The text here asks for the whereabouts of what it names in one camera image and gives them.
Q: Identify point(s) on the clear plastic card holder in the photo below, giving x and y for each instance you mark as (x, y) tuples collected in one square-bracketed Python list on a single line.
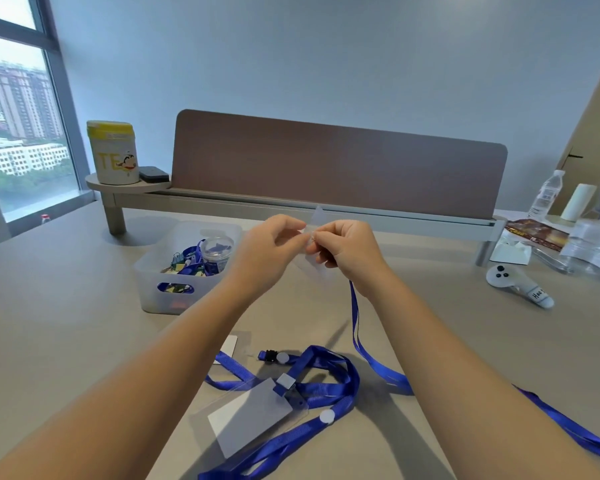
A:
[(300, 402), (320, 217), (245, 344)]

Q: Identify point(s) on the light wooden door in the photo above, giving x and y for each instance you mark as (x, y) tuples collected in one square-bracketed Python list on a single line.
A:
[(594, 144)]

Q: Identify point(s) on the person's left forearm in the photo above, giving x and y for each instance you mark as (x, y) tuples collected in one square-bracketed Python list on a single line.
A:
[(130, 394)]

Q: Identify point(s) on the colourful binder clips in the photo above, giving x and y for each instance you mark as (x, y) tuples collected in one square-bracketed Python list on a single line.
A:
[(177, 262)]

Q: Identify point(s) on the small white tissue box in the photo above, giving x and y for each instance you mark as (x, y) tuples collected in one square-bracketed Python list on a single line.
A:
[(509, 254)]

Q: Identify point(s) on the person's right forearm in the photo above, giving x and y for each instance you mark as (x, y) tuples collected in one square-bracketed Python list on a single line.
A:
[(455, 384)]

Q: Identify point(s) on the white paper roll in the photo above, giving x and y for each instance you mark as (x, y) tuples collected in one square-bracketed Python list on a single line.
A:
[(578, 202)]

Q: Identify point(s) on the brown snack packet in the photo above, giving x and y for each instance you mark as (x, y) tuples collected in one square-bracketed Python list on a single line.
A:
[(537, 234)]

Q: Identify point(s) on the clear round jar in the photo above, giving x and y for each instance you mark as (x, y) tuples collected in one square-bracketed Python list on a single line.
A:
[(217, 254)]

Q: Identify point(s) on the small black case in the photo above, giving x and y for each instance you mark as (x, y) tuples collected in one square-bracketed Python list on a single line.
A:
[(154, 174)]

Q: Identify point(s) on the brown desk divider panel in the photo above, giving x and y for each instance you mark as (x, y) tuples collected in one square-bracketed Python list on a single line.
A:
[(330, 164)]

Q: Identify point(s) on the yellow lid wipes canister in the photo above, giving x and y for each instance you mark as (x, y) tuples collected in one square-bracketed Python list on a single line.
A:
[(114, 159)]

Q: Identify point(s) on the clear plastic container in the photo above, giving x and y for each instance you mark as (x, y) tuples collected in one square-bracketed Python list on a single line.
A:
[(589, 244)]

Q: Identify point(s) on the clear plastic storage bin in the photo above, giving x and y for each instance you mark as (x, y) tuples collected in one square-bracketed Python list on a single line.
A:
[(150, 294)]

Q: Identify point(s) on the person's right hand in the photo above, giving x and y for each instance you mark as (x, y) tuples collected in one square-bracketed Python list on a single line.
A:
[(352, 249)]

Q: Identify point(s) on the white handheld controller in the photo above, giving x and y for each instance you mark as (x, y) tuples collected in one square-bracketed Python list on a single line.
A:
[(504, 277)]

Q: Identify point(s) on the person's left hand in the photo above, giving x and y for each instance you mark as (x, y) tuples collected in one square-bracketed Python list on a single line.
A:
[(265, 259)]

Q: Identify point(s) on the clear water bottle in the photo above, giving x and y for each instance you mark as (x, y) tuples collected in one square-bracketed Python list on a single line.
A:
[(547, 197)]

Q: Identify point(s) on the grey desk shelf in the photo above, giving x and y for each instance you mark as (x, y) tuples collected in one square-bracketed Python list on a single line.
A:
[(180, 202)]

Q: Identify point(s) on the large glass window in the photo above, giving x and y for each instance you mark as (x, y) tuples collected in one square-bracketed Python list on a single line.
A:
[(25, 119)]

